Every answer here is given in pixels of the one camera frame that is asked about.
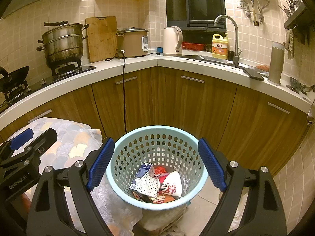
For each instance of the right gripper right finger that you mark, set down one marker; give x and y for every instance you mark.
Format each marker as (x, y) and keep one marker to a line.
(263, 213)

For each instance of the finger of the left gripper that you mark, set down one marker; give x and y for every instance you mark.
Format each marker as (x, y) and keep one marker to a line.
(41, 142)
(21, 139)

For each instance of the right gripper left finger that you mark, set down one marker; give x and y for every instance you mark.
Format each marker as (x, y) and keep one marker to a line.
(49, 213)

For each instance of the clear plastic bag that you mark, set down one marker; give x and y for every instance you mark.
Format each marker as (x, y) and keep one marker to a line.
(185, 184)

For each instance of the orange panda snack bag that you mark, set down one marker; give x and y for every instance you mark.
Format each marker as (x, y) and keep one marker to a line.
(171, 184)

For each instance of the white polka dot wrapper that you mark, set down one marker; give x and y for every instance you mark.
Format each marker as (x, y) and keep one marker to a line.
(148, 186)

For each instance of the torn orange snack wrapper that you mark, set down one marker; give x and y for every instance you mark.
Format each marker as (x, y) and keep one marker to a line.
(161, 199)

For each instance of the red plastic bag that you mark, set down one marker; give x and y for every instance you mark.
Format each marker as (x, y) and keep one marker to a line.
(160, 171)

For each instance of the light blue trash basket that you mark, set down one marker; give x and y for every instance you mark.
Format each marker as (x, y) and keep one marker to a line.
(167, 149)

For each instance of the dark kitchen window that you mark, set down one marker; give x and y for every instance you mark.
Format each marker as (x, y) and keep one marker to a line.
(193, 14)

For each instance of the person's left hand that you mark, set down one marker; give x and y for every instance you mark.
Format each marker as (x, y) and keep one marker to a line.
(22, 205)

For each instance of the black gas stove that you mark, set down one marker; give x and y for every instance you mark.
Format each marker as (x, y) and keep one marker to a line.
(58, 74)

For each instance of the black frying pan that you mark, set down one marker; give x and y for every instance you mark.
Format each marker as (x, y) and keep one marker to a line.
(11, 80)

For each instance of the stainless steel steamer pot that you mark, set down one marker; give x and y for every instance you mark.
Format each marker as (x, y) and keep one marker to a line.
(63, 43)

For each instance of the wooden cutting board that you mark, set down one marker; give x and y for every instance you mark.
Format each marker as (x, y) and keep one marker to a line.
(101, 38)

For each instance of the grey thermos bottle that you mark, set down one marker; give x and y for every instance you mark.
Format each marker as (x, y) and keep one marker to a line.
(276, 63)

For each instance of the black smartphone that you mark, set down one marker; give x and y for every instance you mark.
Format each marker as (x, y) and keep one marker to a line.
(253, 74)

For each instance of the beige rice cooker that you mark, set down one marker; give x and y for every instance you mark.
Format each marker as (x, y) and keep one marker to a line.
(132, 42)

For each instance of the blue small container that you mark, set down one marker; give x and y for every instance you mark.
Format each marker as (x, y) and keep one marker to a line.
(160, 50)

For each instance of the yellow detergent bottle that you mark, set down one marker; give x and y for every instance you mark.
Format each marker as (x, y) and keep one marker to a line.
(220, 46)

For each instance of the white electric kettle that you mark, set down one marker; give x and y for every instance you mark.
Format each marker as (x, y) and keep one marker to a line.
(172, 41)

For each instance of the red tray on counter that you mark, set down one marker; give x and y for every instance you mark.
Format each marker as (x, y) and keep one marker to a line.
(193, 46)

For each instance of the black utensil wall rack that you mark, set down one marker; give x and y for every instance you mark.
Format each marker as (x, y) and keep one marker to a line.
(301, 18)

